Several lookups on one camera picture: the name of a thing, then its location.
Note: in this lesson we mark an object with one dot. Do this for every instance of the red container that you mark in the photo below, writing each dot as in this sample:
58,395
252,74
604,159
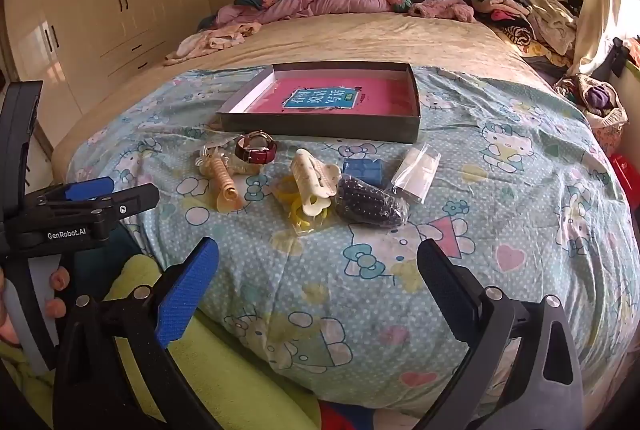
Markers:
622,175

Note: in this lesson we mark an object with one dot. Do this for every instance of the small blue box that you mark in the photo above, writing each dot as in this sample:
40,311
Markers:
365,170

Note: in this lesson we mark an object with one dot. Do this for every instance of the pile of clothes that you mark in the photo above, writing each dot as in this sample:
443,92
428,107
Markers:
525,10

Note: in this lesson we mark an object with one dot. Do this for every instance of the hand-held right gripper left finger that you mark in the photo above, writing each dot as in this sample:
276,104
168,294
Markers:
187,295

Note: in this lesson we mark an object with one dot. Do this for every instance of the clear bag with earring card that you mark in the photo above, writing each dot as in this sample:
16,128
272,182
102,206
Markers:
415,170

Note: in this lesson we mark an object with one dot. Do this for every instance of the cream hair claw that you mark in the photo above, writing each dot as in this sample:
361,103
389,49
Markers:
312,175

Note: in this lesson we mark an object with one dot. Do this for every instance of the beige spiral hair clip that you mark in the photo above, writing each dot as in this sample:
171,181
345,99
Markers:
224,182

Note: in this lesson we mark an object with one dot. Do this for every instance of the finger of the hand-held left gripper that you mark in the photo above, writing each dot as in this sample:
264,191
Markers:
135,201
90,188

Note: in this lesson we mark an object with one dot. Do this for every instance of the dark beaded pouch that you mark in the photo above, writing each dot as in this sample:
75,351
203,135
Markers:
370,205

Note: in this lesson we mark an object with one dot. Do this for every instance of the cartoon printed blanket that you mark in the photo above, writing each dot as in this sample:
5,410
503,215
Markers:
350,300

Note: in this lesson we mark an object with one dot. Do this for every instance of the black device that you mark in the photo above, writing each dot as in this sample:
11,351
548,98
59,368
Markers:
614,58

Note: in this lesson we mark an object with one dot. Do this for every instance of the pink book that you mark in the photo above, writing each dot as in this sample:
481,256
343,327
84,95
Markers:
380,95

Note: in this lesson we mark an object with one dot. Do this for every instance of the pink and cream clothing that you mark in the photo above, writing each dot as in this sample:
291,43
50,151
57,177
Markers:
215,38

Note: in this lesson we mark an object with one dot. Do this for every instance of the person's left hand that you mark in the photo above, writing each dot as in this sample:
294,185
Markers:
59,279

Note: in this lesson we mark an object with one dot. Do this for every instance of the shallow grey cardboard box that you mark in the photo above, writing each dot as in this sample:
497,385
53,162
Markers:
320,128

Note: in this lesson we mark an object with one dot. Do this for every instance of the clear hair clip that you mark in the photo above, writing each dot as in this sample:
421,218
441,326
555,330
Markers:
206,159

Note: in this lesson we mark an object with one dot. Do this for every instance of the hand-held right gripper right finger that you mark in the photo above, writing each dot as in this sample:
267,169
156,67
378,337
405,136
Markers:
447,280

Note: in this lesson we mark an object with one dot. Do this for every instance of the window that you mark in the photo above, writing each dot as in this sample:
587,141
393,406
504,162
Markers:
631,5

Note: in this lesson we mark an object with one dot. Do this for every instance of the basket with clothes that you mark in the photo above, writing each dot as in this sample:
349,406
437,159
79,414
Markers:
595,100

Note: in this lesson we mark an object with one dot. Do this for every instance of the green fleece clothing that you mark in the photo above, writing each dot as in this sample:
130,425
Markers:
225,375

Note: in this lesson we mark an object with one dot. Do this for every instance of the pink fuzzy garment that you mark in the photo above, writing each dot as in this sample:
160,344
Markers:
440,8

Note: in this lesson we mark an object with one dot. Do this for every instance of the beige bedsheet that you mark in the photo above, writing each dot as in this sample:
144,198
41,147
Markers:
350,40

